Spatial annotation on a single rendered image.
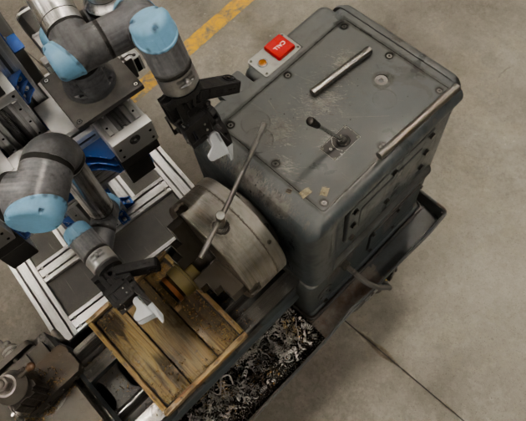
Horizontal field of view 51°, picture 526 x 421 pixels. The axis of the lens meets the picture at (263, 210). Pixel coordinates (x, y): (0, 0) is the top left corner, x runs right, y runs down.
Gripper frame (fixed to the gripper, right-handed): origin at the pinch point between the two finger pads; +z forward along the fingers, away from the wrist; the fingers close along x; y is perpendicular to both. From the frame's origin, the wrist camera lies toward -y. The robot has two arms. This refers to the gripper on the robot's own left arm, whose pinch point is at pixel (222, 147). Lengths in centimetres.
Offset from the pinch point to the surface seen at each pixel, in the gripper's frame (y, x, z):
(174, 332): 35, -6, 50
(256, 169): -5.4, 0.0, 13.4
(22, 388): 68, -7, 24
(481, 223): -96, 6, 145
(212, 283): 20.0, 4.1, 29.8
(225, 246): 12.9, 6.6, 18.3
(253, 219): 3.6, 6.6, 18.3
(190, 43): -77, -170, 98
